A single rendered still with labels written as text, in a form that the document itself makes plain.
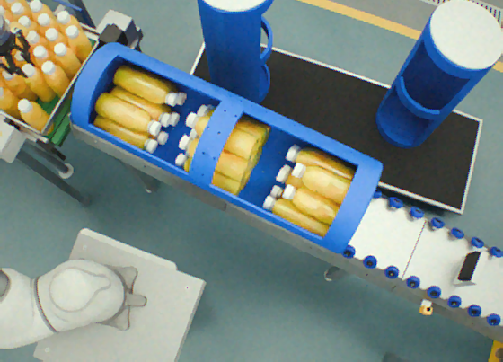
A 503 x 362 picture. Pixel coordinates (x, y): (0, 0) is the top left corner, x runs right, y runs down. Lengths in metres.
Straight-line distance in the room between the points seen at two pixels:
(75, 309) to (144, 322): 0.29
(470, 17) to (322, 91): 0.98
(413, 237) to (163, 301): 0.79
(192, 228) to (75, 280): 1.39
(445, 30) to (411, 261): 0.79
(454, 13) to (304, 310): 1.49
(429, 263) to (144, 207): 1.48
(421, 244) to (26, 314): 1.17
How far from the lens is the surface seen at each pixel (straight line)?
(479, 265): 1.59
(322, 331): 2.55
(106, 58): 1.53
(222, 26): 1.87
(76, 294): 1.25
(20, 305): 1.31
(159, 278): 1.48
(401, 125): 2.62
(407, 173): 2.57
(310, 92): 2.61
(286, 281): 2.53
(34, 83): 1.78
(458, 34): 1.87
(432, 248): 1.71
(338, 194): 1.40
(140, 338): 1.49
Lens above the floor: 2.53
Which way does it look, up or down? 75 degrees down
